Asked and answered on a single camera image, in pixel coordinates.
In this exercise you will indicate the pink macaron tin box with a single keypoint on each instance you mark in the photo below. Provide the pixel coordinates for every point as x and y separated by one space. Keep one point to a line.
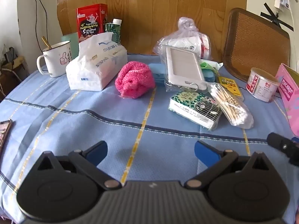
289 92

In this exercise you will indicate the white red food can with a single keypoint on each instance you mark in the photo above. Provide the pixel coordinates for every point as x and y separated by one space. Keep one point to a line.
261 84

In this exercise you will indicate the cotton swabs bag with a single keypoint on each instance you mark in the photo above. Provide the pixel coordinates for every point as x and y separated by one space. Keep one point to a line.
235 110

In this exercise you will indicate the blue pencil case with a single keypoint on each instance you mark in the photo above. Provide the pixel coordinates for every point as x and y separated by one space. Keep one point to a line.
158 71

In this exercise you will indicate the white card holder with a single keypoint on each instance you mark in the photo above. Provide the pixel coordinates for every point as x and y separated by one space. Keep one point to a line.
183 69

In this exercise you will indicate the pale green box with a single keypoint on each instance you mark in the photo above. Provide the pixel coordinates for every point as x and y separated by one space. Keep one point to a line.
74 47

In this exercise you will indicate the pink knitted soft cloth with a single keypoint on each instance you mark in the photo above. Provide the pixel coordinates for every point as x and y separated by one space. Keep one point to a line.
134 80

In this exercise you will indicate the wooden laminate board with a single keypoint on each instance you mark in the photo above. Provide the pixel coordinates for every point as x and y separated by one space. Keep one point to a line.
144 22

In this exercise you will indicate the yellow card box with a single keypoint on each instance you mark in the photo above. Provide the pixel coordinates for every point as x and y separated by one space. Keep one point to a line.
230 85

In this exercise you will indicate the blue striped tablecloth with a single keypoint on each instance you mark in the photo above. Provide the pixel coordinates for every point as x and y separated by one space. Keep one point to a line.
146 141

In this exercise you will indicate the green floral pocket tissue pack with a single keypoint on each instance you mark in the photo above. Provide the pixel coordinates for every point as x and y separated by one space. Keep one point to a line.
197 108

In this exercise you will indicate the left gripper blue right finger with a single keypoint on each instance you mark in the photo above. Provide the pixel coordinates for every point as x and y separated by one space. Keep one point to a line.
206 154

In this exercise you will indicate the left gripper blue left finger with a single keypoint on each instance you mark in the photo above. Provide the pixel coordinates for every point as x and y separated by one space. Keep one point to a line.
97 153

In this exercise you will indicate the green patterned drink carton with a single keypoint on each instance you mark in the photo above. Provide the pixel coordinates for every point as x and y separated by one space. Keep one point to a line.
115 28

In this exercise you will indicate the white enamel mug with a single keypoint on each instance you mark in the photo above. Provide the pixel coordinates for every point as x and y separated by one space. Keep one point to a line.
56 59

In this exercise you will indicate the plastic bag with paper cups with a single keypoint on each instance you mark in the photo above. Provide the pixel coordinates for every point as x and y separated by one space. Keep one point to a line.
186 37

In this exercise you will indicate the gold spoon in mug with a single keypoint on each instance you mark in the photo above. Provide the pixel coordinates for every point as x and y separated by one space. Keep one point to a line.
46 42

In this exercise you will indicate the red snack tin box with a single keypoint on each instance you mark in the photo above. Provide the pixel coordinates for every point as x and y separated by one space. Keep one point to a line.
91 20

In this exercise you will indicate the white tissue pack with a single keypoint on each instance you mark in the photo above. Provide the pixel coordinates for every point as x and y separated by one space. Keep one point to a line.
99 60

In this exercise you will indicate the brown woven chair back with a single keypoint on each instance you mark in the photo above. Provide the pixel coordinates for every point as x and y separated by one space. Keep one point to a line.
252 41

